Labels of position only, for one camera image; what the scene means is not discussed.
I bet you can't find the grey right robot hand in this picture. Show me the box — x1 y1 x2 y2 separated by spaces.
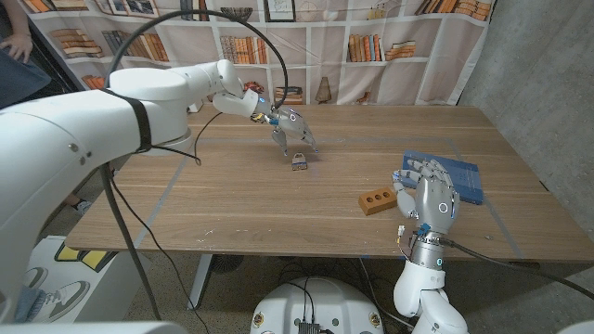
392 159 461 236

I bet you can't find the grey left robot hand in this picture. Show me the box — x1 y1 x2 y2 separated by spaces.
267 106 320 157

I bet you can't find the brown block with holes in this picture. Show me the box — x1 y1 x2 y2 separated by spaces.
357 186 398 216

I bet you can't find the blue book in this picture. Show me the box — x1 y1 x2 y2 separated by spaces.
401 148 484 206

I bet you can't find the printed bookshelf backdrop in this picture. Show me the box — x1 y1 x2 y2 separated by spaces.
18 0 496 140

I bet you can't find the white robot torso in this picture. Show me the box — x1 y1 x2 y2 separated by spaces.
250 276 385 334

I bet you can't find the white table leg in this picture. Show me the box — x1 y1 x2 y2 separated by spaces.
187 253 214 311

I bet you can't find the yellow black floor item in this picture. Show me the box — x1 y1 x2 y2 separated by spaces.
54 241 120 274

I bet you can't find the person in dark shorts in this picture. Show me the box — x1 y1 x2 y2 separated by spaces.
0 0 94 215

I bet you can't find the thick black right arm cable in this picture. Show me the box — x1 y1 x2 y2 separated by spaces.
438 236 594 301

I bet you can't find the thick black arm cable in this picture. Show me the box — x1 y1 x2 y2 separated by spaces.
98 8 290 322
438 236 594 301

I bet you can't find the black cable strap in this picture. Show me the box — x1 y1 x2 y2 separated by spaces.
100 87 154 154

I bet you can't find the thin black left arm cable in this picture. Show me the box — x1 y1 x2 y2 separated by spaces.
109 110 225 334

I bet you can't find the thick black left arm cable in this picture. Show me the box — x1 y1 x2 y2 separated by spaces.
98 8 290 322

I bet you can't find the black metal post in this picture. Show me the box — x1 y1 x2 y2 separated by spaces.
8 0 120 150

